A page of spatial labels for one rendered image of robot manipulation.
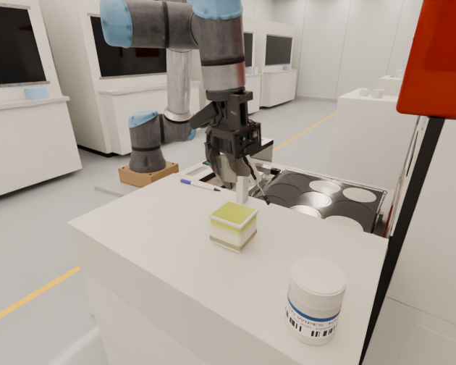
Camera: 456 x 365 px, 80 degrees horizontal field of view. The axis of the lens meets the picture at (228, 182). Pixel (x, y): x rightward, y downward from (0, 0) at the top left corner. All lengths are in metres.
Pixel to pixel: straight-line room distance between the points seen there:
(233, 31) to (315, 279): 0.37
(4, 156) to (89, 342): 2.15
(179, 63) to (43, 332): 1.52
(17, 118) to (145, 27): 2.86
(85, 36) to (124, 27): 3.36
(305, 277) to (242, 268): 0.17
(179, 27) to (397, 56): 8.29
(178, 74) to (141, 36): 0.47
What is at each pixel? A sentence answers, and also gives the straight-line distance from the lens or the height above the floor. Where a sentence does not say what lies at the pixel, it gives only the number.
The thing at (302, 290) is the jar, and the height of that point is 1.05.
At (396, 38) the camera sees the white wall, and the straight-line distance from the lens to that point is 8.74.
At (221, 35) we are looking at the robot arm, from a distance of 0.47.
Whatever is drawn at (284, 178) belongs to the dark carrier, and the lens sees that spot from 1.03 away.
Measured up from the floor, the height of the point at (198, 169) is 0.96.
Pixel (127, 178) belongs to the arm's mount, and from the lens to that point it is 1.21.
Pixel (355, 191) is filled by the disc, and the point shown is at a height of 0.90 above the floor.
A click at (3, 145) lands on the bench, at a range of 3.33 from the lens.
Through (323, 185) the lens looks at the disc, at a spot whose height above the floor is 0.90.
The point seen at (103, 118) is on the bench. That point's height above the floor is 0.55.
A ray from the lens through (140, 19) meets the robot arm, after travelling 0.55.
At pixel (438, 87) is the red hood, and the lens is 0.57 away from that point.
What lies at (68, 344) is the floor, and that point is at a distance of 1.78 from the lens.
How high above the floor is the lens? 1.32
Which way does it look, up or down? 25 degrees down
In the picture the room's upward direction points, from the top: straight up
